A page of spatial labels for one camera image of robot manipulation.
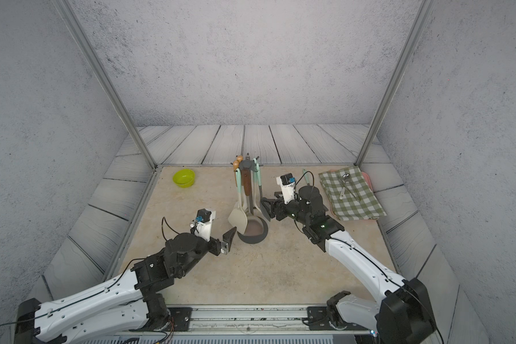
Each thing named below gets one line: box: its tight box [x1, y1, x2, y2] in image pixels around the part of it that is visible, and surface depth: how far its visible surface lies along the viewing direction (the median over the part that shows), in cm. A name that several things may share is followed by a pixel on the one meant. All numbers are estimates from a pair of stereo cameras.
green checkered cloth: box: [318, 165, 387, 222], surface depth 109 cm
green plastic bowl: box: [172, 168, 196, 188], surface depth 116 cm
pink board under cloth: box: [361, 171, 374, 192], surface depth 116 cm
